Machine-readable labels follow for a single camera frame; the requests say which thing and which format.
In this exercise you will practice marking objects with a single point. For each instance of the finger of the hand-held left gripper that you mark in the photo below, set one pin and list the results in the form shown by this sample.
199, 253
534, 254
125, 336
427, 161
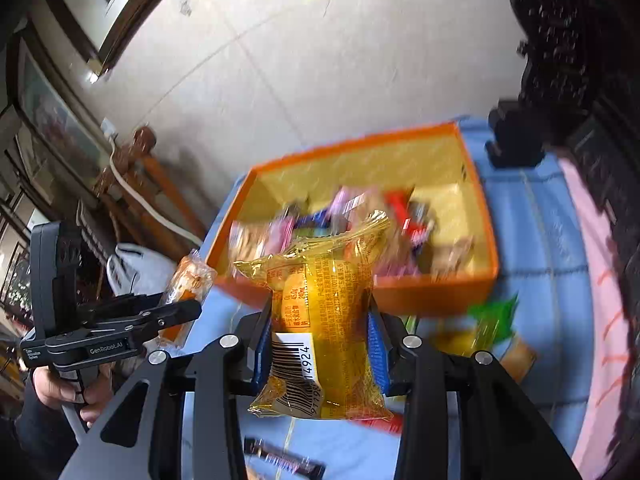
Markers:
170, 316
125, 306

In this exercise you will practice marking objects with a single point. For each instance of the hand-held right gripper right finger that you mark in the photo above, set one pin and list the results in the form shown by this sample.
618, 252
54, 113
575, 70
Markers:
378, 355

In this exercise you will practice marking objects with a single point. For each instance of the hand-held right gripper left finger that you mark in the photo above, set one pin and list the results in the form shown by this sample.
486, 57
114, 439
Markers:
262, 360

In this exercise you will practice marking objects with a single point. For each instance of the orange label cake packet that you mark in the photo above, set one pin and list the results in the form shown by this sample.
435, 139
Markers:
190, 277

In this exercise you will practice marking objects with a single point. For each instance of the golden snack packet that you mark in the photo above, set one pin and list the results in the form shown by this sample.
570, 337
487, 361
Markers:
325, 310

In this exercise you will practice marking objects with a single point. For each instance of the orange cardboard box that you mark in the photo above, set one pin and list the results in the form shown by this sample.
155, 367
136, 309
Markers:
440, 297

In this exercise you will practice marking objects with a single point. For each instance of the dark long snack packet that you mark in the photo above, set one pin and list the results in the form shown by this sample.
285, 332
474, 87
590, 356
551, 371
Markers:
285, 457

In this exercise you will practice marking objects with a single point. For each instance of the red edged rice cracker packet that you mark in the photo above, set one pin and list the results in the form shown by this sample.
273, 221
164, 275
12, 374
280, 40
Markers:
250, 247

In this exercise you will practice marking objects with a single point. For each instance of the bright green snack packet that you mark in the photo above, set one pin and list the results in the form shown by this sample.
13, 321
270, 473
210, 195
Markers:
492, 317

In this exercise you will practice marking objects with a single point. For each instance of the brown round cookie packet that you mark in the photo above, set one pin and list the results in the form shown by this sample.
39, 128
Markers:
452, 257

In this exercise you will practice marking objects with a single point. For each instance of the brown snack packet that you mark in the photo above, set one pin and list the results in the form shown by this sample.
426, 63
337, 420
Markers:
520, 357

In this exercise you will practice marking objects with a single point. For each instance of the red snack packet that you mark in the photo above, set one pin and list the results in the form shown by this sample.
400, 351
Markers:
400, 205

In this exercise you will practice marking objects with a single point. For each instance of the pink cracker packet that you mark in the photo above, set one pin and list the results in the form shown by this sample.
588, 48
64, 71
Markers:
350, 202

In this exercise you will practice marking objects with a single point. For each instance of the person's left hand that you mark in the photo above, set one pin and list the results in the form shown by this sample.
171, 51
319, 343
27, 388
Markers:
97, 412

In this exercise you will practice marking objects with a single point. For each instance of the white plastic bag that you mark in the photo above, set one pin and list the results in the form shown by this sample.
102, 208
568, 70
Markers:
135, 265

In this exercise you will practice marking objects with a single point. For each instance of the carved wooden chair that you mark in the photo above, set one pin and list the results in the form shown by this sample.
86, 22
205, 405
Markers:
142, 142

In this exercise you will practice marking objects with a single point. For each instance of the framed flower painting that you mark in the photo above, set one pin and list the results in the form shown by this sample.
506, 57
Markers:
55, 115

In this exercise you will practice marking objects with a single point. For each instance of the blue tablecloth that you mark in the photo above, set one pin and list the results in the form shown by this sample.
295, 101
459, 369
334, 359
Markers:
540, 240

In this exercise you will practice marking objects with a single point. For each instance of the pink printed cloth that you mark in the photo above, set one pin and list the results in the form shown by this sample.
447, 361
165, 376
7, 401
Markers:
595, 260

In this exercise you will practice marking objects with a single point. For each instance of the dark carved wooden furniture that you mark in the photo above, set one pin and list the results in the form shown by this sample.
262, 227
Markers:
550, 35

